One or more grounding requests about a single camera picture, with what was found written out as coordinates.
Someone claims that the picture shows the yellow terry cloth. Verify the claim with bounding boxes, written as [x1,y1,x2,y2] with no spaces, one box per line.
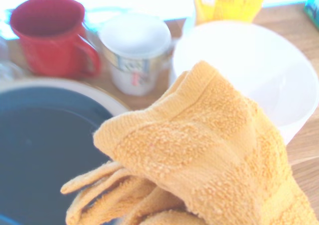
[60,60,319,225]

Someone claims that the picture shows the dark plate with cream rim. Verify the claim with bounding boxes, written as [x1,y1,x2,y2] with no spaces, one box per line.
[0,78,130,225]

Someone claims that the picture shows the white printed mug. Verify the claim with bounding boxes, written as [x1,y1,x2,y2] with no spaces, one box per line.
[98,13,175,96]

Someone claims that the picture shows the white ceramic bowl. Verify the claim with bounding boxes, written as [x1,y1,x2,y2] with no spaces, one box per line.
[171,20,319,146]

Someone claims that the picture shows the yellow mustard bottle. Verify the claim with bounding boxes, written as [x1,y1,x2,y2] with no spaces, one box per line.
[194,0,269,25]

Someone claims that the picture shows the red mug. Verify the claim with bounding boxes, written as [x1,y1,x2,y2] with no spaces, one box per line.
[9,0,102,78]

